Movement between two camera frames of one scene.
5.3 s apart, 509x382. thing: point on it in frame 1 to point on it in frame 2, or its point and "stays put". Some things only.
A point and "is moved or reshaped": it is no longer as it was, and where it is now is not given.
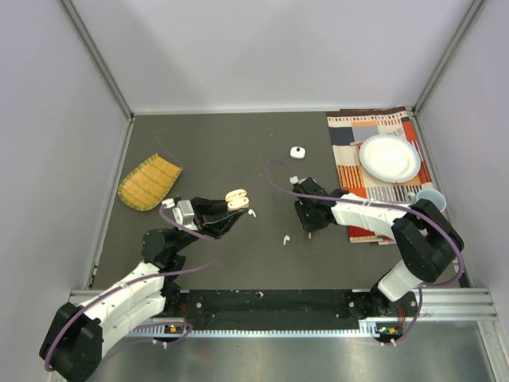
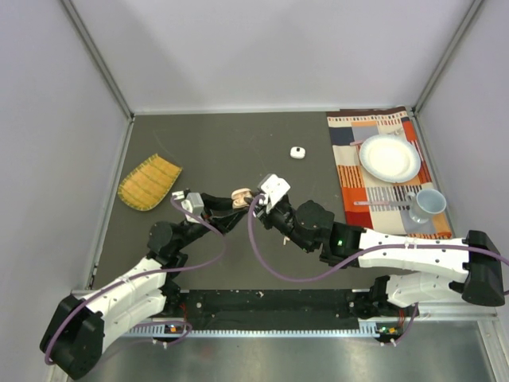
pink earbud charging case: x=237 y=199 is moved or reshaped
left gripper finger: x=218 y=224 stays put
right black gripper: x=307 y=226 to x=266 y=218
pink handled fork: x=374 y=202 stays put
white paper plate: x=390 y=158 stays put
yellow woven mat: x=149 y=185 stays put
